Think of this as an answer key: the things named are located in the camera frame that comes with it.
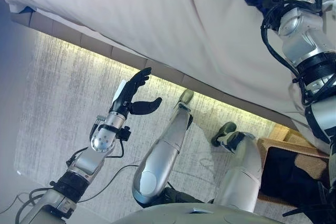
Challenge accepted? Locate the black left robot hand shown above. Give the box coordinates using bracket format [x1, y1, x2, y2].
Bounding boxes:
[109, 67, 163, 116]

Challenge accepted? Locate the black garment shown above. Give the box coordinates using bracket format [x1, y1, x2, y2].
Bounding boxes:
[259, 147, 329, 209]

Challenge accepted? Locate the beige bed cover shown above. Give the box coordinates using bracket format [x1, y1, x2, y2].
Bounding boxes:
[0, 0, 336, 154]

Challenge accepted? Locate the brown wicker basket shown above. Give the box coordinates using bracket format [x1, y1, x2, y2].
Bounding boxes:
[257, 124, 331, 209]

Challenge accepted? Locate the grey striped rug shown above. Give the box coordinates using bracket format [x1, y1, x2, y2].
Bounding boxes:
[13, 29, 336, 224]

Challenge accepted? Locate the silver left robot leg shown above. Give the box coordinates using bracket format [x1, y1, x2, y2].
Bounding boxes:
[132, 89, 195, 206]

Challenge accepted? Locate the silver robot leg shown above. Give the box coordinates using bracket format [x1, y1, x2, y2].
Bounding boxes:
[132, 89, 195, 206]
[211, 121, 263, 213]

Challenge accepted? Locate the grey robot torso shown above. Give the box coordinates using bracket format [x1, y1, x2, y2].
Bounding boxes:
[112, 202, 284, 224]

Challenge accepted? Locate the silver right robot leg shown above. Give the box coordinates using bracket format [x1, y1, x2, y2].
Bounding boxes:
[211, 121, 263, 213]

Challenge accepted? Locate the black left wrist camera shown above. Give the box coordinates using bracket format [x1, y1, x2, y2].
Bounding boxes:
[120, 126, 131, 141]

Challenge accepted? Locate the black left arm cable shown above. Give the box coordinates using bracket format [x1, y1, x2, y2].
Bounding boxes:
[104, 140, 125, 159]

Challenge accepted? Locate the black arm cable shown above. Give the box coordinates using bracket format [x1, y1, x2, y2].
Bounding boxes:
[260, 0, 336, 106]
[104, 140, 125, 159]

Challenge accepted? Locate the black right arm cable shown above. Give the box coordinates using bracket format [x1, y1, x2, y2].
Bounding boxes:
[260, 0, 336, 106]

